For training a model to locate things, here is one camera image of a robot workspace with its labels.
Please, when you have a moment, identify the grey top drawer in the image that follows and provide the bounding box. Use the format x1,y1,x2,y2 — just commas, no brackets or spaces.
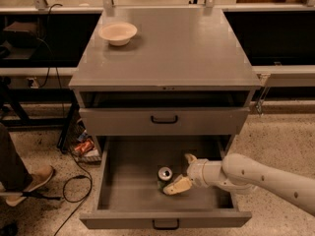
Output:
79,107,249,136

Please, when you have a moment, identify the white wall outlet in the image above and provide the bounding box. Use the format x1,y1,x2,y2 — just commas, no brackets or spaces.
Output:
28,78,39,89

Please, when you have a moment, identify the green soda can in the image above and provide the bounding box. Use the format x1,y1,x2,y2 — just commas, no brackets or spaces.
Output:
157,166,173,191

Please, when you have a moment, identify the black hanging cable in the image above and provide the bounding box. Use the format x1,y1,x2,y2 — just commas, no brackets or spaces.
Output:
36,3,67,116

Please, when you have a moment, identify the white bowl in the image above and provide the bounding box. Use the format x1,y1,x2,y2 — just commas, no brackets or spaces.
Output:
98,22,138,46

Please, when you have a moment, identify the black wire basket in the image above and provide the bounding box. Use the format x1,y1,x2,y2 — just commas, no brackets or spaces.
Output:
67,118,101,163

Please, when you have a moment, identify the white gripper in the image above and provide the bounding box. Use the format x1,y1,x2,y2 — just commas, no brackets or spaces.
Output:
163,153,226,196

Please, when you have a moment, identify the black drawer handle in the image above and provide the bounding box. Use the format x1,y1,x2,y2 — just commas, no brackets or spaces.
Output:
151,115,178,125
152,218,180,230

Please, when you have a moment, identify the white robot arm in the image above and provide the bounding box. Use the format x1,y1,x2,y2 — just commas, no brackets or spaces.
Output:
162,153,315,215

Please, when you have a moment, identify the black floor cable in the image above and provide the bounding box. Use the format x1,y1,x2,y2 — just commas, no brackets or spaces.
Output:
52,150,94,236

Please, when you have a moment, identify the grey drawer cabinet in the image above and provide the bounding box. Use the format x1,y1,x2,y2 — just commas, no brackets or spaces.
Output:
69,7,260,152

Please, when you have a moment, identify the black top drawer handle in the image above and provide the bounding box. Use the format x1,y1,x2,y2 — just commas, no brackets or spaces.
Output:
151,115,178,125

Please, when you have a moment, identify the black middle drawer handle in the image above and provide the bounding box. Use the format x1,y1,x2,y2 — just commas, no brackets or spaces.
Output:
152,218,180,230

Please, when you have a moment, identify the grey open middle drawer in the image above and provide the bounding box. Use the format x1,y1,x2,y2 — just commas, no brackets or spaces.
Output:
80,136,251,229

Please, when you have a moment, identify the orange snack packet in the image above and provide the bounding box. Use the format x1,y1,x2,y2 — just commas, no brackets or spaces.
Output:
75,139,95,156

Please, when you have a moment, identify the tan shoe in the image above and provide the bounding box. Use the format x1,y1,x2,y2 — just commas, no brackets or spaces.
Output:
6,165,54,207

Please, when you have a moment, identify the metal rail bracket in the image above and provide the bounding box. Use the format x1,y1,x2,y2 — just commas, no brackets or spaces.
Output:
255,86,270,115

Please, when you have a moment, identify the dark trouser leg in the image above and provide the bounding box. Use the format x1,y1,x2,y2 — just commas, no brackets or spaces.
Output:
0,124,32,191

